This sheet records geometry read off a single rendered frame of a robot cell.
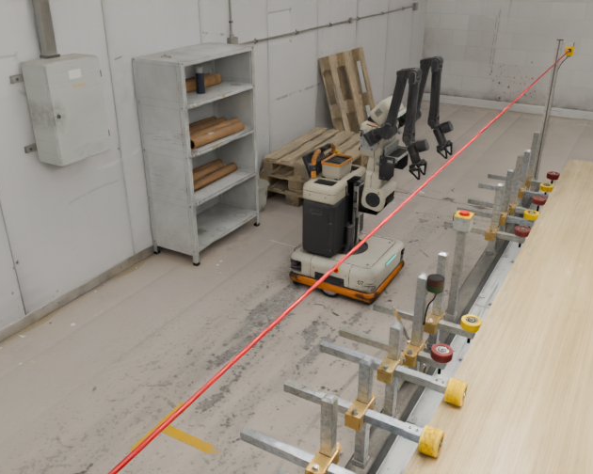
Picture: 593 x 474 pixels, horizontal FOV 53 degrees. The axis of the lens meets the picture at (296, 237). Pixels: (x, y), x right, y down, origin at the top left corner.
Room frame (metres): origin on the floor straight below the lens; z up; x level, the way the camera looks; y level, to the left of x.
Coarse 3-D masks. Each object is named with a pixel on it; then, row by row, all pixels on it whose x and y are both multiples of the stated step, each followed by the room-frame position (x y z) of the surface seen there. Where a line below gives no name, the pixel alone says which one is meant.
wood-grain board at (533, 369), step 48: (576, 192) 3.42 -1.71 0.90; (528, 240) 2.75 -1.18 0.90; (576, 240) 2.75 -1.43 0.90; (528, 288) 2.27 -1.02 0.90; (576, 288) 2.27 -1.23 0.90; (480, 336) 1.91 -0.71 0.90; (528, 336) 1.91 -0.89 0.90; (576, 336) 1.91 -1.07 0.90; (480, 384) 1.63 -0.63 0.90; (528, 384) 1.63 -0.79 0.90; (576, 384) 1.63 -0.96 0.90; (480, 432) 1.41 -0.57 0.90; (528, 432) 1.41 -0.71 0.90; (576, 432) 1.41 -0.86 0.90
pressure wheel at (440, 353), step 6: (432, 348) 1.83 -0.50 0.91; (438, 348) 1.83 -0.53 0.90; (444, 348) 1.83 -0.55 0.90; (450, 348) 1.83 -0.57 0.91; (432, 354) 1.81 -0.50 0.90; (438, 354) 1.79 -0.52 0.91; (444, 354) 1.79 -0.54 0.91; (450, 354) 1.79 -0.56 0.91; (438, 360) 1.79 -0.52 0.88; (444, 360) 1.78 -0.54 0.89; (450, 360) 1.79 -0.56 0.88; (438, 372) 1.82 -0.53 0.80
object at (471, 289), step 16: (528, 208) 3.79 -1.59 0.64; (512, 224) 3.39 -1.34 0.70; (496, 240) 3.16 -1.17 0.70; (496, 256) 2.97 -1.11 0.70; (480, 272) 2.78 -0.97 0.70; (464, 288) 2.61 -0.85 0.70; (480, 288) 2.68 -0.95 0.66; (464, 304) 2.46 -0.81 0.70; (448, 320) 2.32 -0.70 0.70; (448, 336) 2.20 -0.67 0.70; (432, 368) 2.01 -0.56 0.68; (400, 400) 1.78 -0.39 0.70; (416, 400) 1.84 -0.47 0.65; (400, 416) 1.70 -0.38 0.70; (384, 432) 1.61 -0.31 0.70; (368, 448) 1.54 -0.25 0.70; (384, 448) 1.55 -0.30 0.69; (352, 464) 1.47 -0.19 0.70; (368, 464) 1.47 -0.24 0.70
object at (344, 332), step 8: (344, 328) 2.02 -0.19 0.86; (344, 336) 2.00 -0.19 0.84; (352, 336) 1.98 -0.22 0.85; (360, 336) 1.97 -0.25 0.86; (368, 336) 1.97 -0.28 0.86; (368, 344) 1.95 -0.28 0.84; (376, 344) 1.93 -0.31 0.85; (384, 344) 1.92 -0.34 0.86; (424, 352) 1.87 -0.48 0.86; (424, 360) 1.84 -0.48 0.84; (432, 360) 1.82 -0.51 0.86; (440, 368) 1.80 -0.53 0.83
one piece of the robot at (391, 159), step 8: (392, 144) 3.78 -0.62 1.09; (384, 152) 3.70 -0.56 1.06; (392, 152) 3.77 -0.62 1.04; (400, 152) 3.77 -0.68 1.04; (408, 152) 3.80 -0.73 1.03; (384, 160) 3.68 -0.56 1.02; (392, 160) 3.65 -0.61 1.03; (400, 160) 3.89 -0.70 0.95; (384, 168) 3.68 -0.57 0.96; (392, 168) 3.65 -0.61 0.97; (400, 168) 3.89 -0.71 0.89; (384, 176) 3.68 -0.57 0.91; (392, 176) 3.65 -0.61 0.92
